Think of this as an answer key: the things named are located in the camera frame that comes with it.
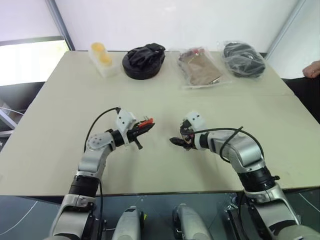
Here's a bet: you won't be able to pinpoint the black fabric bundle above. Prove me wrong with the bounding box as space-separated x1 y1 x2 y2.
121 42 167 81

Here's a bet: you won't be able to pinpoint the yellow round object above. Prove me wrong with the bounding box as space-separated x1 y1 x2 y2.
91 42 106 53

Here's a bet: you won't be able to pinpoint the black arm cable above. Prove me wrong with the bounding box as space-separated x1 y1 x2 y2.
192 125 265 165
83 106 122 153

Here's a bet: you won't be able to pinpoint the silver robot leg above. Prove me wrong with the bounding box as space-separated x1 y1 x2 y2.
111 205 149 240
172 203 214 240

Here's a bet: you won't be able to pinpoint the grey metal pillar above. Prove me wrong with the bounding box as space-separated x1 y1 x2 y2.
48 0 76 52

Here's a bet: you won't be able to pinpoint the white metal frame post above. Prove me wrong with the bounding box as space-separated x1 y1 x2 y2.
267 0 320 55

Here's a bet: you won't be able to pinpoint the clear crinkled plastic bag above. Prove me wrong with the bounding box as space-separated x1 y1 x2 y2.
216 40 268 82

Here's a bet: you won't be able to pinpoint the person's dark clothing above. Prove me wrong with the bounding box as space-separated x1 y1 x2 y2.
282 76 320 126

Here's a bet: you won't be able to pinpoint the silver right robot leg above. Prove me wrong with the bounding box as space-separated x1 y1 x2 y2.
172 203 214 240

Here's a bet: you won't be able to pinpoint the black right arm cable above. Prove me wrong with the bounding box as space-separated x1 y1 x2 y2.
192 125 265 165

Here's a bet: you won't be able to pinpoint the person's bare hand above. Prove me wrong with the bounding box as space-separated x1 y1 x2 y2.
302 59 320 79

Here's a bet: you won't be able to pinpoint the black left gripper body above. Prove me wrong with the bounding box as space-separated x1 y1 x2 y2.
127 121 145 142

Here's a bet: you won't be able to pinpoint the clear plastic box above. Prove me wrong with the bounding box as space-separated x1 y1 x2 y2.
89 42 120 78

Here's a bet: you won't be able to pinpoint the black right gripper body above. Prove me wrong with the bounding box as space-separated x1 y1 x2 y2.
179 119 196 151

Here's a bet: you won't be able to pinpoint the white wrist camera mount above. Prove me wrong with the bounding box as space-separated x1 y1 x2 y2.
183 110 207 133
114 107 137 145

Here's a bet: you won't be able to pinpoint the red hex key holder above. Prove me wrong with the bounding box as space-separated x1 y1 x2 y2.
138 116 154 127

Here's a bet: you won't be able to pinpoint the black cable coil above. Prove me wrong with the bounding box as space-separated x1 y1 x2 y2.
223 42 266 79

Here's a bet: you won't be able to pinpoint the silver left robot leg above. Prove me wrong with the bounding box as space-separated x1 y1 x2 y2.
111 205 149 240

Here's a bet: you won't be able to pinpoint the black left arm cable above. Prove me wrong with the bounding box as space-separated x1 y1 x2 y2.
83 106 122 153

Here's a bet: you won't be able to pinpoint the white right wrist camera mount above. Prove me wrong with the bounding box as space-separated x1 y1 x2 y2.
183 110 207 133

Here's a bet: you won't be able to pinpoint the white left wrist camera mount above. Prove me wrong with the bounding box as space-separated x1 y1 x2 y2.
114 107 137 145

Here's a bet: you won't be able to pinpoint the brown flat pad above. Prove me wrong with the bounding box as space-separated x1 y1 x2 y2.
183 55 224 86

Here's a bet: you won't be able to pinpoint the grey metal rack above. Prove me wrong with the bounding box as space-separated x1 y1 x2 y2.
0 98 26 138

